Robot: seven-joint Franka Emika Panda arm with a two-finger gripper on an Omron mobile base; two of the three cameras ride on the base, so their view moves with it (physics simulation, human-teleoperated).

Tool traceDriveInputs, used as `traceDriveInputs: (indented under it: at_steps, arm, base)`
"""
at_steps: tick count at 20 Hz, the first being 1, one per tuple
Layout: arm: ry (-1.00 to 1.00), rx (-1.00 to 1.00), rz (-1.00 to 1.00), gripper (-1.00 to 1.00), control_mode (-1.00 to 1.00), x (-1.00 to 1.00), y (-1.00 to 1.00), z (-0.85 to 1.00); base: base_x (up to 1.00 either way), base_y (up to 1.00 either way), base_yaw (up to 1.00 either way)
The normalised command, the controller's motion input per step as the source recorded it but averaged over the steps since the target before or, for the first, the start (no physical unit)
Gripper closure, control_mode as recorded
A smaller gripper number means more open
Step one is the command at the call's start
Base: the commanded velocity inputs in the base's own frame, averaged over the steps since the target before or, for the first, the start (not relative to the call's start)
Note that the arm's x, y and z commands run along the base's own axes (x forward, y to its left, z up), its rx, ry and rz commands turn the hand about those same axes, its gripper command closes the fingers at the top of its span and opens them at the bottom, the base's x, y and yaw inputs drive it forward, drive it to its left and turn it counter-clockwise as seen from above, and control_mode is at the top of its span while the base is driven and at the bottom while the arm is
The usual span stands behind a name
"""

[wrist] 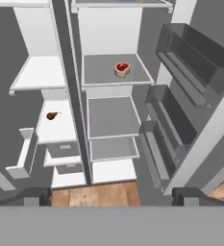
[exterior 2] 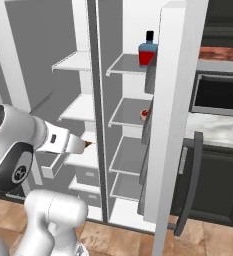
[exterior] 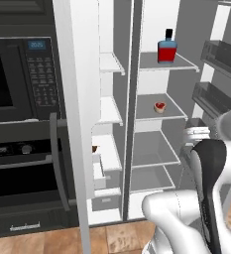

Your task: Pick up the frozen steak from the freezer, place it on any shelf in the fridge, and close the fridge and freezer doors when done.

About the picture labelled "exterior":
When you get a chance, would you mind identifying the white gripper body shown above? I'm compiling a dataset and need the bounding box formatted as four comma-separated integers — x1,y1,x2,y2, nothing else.
182,126,211,147

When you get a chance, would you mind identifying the grey fridge door bin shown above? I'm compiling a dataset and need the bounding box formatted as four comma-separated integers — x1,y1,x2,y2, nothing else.
200,39,231,82
191,81,231,119

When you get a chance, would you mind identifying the glass fridge shelf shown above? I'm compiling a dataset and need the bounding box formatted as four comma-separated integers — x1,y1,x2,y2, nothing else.
139,51,200,73
129,164,176,194
135,92,188,123
132,129,181,170

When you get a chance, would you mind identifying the white freezer shelf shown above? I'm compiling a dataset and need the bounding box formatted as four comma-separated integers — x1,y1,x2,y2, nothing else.
96,95,124,127
93,133,123,172
99,52,126,76

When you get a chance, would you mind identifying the white freezer drawer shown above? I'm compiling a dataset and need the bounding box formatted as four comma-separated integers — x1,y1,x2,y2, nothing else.
92,153,107,191

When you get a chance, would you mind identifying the white fridge door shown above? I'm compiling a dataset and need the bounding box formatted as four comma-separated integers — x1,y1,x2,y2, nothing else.
185,0,231,207

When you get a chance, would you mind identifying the white freezer door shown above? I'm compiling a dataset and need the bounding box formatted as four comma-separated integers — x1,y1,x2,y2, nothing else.
52,0,101,254

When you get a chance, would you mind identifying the white side-by-side fridge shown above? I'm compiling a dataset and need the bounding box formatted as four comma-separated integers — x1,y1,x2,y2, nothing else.
86,0,220,226

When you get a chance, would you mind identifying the red tart in beige cup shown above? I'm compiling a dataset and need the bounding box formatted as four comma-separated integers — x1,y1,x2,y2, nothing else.
154,101,168,114

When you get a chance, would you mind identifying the blue bottle with red label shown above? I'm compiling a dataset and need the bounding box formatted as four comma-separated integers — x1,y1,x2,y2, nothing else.
157,28,178,64

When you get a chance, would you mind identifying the grey oven knob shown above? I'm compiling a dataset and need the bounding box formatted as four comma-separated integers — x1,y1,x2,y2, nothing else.
21,143,33,156

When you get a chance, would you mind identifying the black microwave oven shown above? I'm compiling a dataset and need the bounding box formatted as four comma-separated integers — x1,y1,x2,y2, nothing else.
0,36,62,124

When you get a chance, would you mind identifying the grey freezer door handle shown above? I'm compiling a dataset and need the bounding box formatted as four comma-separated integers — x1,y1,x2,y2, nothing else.
49,112,77,212

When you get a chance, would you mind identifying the grey oven door handle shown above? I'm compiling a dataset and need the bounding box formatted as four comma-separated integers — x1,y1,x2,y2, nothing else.
0,154,54,172

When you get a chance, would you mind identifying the silver oven drawer handle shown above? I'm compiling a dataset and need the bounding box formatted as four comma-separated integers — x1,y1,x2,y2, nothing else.
9,221,42,232

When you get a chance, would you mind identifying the dark wall cupboard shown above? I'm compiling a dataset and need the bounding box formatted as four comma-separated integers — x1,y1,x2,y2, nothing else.
0,0,57,38

